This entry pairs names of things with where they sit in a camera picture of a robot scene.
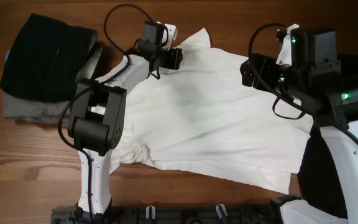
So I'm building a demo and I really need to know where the folded black garment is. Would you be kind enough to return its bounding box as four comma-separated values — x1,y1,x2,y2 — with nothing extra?
0,14,98,102

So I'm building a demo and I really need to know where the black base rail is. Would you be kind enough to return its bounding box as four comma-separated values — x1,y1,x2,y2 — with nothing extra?
50,203,279,224

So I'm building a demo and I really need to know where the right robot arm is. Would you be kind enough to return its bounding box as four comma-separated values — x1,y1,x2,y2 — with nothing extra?
240,23,358,223

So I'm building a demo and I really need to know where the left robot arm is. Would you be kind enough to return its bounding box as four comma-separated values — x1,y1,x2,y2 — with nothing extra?
67,46,183,223

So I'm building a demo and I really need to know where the black garment at right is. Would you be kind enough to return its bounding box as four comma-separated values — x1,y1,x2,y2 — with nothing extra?
282,55,358,223

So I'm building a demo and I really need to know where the white t-shirt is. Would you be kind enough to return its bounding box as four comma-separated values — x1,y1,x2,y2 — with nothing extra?
110,29,313,194

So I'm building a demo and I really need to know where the folded grey garment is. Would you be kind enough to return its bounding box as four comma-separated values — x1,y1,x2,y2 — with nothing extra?
2,92,68,124

